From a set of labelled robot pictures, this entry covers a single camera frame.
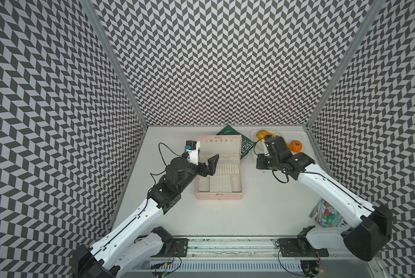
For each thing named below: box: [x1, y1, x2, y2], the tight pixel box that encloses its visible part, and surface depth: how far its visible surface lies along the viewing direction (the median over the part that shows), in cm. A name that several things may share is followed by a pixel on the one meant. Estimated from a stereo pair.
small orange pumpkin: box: [290, 140, 303, 153], surface depth 104 cm
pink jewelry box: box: [195, 134, 243, 201], surface depth 87 cm
